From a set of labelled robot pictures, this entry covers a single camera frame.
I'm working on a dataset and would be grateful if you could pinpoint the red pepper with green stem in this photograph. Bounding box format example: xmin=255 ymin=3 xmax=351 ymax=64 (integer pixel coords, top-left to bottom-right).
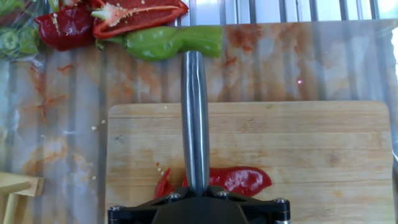
xmin=34 ymin=4 xmax=96 ymax=52

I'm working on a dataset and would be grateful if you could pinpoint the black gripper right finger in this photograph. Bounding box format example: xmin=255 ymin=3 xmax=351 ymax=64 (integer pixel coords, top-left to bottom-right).
xmin=206 ymin=185 xmax=291 ymax=224

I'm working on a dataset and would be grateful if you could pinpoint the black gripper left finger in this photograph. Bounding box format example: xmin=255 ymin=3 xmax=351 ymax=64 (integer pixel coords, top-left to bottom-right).
xmin=107 ymin=185 xmax=198 ymax=224

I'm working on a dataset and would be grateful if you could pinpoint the marble pattern plastic mat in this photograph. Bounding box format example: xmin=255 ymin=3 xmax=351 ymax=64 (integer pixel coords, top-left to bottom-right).
xmin=0 ymin=18 xmax=398 ymax=224

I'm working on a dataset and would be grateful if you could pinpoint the red pepper piece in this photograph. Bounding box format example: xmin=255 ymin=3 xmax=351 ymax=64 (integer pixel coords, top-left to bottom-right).
xmin=182 ymin=166 xmax=274 ymax=198

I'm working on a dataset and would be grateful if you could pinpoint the large green pepper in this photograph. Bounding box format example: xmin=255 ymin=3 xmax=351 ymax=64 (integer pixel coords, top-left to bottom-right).
xmin=95 ymin=25 xmax=224 ymax=62

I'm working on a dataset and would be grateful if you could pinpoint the bag of chopped peppers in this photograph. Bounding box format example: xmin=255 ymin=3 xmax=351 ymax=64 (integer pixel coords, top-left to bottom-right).
xmin=0 ymin=0 xmax=42 ymax=62

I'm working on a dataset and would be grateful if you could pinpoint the bamboo cutting board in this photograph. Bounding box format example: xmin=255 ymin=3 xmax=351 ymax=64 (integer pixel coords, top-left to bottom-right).
xmin=104 ymin=100 xmax=396 ymax=224

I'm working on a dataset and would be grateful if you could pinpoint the cut red chili slice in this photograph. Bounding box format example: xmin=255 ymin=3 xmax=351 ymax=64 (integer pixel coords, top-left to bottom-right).
xmin=154 ymin=167 xmax=176 ymax=200

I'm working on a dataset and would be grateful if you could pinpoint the steel cleaver knife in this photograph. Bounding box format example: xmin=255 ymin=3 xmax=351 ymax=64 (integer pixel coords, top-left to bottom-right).
xmin=180 ymin=50 xmax=211 ymax=197

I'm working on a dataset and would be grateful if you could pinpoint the wooden peg rack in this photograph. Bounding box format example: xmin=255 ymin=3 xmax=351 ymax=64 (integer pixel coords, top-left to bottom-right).
xmin=0 ymin=171 xmax=46 ymax=224

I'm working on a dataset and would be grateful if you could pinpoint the metal plate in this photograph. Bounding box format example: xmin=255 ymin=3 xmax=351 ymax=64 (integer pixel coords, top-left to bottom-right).
xmin=392 ymin=149 xmax=398 ymax=200

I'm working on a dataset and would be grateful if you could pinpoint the dark red pepper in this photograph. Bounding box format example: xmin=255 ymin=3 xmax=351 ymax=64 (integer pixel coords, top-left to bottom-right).
xmin=61 ymin=0 xmax=94 ymax=9

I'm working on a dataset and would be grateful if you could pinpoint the halved red pepper with seeds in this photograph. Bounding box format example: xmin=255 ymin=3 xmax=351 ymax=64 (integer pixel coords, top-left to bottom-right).
xmin=90 ymin=0 xmax=190 ymax=40

